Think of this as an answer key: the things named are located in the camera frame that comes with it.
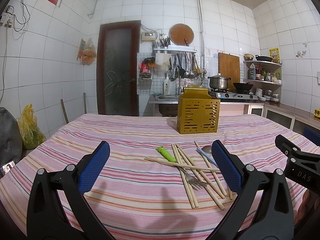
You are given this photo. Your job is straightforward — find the round wooden board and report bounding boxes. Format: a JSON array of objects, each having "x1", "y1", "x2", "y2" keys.
[{"x1": 169, "y1": 23, "x2": 194, "y2": 46}]

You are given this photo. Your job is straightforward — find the blue handle metal spoon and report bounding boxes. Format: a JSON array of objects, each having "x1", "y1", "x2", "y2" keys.
[{"x1": 197, "y1": 146, "x2": 218, "y2": 167}]

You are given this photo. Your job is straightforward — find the black wok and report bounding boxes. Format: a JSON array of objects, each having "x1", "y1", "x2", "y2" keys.
[{"x1": 233, "y1": 82, "x2": 253, "y2": 93}]

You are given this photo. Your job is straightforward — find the corner wall shelf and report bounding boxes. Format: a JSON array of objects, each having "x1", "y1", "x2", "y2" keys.
[{"x1": 243, "y1": 54, "x2": 282, "y2": 103}]

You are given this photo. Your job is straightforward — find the steel utensil rack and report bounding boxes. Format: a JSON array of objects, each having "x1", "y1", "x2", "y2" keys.
[{"x1": 153, "y1": 45, "x2": 197, "y2": 54}]

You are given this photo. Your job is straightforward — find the wooden chopstick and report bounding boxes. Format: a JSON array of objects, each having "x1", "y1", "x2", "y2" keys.
[
  {"x1": 172, "y1": 144, "x2": 199, "y2": 209},
  {"x1": 171, "y1": 144, "x2": 195, "y2": 209},
  {"x1": 194, "y1": 141, "x2": 227, "y2": 196},
  {"x1": 183, "y1": 165, "x2": 225, "y2": 199},
  {"x1": 144, "y1": 157, "x2": 220, "y2": 172},
  {"x1": 175, "y1": 144, "x2": 225, "y2": 210}
]

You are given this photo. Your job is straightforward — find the pink striped tablecloth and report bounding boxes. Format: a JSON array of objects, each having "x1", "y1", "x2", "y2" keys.
[{"x1": 1, "y1": 114, "x2": 319, "y2": 239}]

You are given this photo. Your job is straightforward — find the steel sink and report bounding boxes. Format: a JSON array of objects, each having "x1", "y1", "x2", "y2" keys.
[{"x1": 149, "y1": 95, "x2": 178, "y2": 104}]

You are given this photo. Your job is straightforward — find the wall control box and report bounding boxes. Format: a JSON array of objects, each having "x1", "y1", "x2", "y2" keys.
[{"x1": 140, "y1": 32, "x2": 158, "y2": 42}]

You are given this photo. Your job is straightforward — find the hanging orange snack bag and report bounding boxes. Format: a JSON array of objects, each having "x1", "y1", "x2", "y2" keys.
[{"x1": 76, "y1": 37, "x2": 97, "y2": 66}]

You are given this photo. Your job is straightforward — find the gas stove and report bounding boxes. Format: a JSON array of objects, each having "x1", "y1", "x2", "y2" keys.
[{"x1": 208, "y1": 90, "x2": 258, "y2": 102}]

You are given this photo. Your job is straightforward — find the dark wooden glass door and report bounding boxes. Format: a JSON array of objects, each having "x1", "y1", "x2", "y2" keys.
[{"x1": 97, "y1": 20, "x2": 141, "y2": 116}]

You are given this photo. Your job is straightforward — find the steel cooking pot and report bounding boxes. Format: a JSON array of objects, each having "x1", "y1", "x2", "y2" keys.
[{"x1": 208, "y1": 73, "x2": 231, "y2": 90}]

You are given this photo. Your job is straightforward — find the yellow plastic bag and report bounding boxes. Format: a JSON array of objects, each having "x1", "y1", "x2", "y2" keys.
[{"x1": 18, "y1": 104, "x2": 46, "y2": 150}]

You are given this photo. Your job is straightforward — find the yellow perforated utensil holder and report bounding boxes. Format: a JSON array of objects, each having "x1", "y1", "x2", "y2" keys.
[{"x1": 177, "y1": 87, "x2": 220, "y2": 134}]

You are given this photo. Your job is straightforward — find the white power strip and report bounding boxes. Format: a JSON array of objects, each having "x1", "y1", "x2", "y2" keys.
[{"x1": 0, "y1": 12, "x2": 14, "y2": 28}]

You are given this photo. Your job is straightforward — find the green frog handle fork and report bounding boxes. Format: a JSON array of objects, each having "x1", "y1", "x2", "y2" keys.
[{"x1": 156, "y1": 146, "x2": 208, "y2": 187}]

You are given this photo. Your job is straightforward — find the glass cabinet doors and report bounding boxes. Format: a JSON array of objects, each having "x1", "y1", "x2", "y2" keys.
[{"x1": 244, "y1": 102, "x2": 319, "y2": 134}]

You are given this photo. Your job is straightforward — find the rectangular wooden cutting board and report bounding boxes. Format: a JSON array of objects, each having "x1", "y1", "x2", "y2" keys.
[{"x1": 218, "y1": 53, "x2": 240, "y2": 90}]

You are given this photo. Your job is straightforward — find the pink cabinet door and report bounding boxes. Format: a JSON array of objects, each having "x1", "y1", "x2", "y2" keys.
[{"x1": 220, "y1": 103, "x2": 245, "y2": 116}]

